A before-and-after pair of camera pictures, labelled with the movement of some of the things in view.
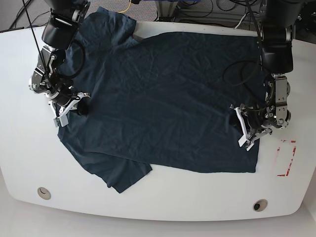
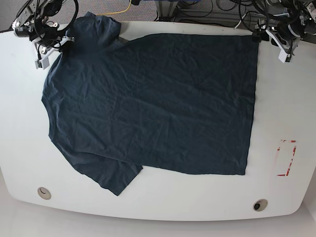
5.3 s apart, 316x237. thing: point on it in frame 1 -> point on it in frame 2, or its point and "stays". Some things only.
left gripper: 62,103 -> 46,44
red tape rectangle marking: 294,151 stays
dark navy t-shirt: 162,100 stays
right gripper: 253,120 -> 287,38
